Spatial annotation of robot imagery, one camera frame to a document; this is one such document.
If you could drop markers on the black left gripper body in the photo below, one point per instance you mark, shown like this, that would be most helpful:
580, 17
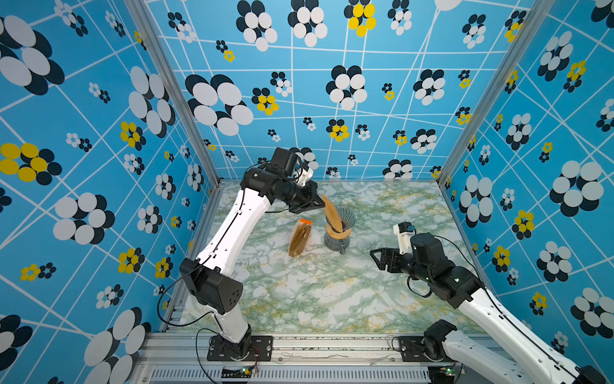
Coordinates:
302, 197

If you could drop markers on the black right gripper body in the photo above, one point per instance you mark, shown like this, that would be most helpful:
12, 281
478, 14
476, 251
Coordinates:
398, 263

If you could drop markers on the brown paper coffee filter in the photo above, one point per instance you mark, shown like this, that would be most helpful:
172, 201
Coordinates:
332, 216

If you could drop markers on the ribbed glass dripper cone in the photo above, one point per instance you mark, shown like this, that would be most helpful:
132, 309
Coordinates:
348, 217

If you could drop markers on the clear glass carafe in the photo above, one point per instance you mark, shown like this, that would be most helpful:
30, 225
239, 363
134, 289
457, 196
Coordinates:
337, 245

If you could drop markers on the round wooden dripper holder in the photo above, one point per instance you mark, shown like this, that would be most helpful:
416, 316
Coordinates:
337, 235

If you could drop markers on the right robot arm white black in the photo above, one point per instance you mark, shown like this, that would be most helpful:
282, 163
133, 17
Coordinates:
529, 359

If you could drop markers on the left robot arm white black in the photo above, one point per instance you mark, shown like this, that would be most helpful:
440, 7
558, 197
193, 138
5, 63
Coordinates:
209, 277

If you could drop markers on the right green circuit board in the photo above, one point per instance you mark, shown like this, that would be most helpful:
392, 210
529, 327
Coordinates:
442, 374

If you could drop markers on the green circuit board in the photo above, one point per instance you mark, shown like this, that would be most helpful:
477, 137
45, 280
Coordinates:
442, 374
239, 373

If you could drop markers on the left green circuit board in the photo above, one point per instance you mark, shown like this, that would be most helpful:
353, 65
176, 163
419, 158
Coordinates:
239, 373

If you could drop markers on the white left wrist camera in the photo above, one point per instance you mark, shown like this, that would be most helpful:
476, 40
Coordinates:
302, 174

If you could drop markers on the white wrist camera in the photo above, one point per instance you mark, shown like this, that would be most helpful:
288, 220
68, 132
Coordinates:
404, 231
302, 174

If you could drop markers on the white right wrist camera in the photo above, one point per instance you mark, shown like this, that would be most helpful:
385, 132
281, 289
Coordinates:
404, 231

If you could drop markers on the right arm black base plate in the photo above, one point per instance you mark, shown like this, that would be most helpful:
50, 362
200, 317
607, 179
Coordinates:
421, 349

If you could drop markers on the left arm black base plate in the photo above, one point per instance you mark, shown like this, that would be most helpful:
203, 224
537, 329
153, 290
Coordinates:
253, 348

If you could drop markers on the aluminium front frame rail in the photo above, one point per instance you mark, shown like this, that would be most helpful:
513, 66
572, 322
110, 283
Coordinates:
296, 358

